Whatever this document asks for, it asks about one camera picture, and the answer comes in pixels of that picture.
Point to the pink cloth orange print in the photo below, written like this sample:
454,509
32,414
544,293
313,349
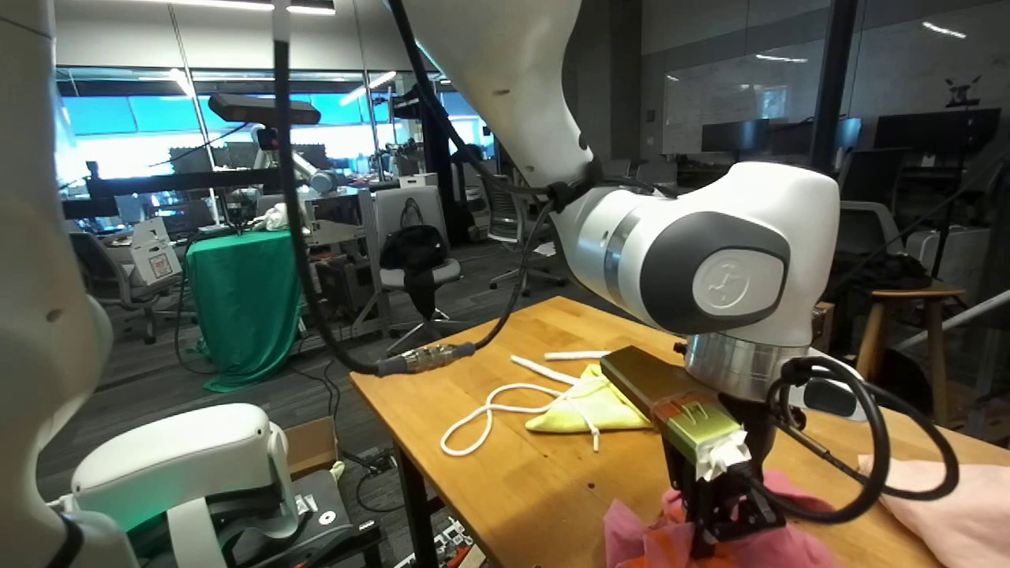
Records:
663,539

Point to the yellow-green cloth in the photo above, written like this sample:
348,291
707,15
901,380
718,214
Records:
591,403

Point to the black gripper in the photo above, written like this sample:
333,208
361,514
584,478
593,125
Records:
723,501

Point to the black office chair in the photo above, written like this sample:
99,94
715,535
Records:
417,263

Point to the black vertical pole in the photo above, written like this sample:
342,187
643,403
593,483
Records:
832,82

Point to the wrist camera gold block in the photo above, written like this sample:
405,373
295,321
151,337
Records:
689,414

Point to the green draped cloth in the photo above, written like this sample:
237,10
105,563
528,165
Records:
247,303

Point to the light pink cloth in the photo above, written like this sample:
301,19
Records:
966,529

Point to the wooden stool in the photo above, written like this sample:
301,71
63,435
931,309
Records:
910,318

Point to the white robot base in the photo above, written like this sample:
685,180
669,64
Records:
222,451

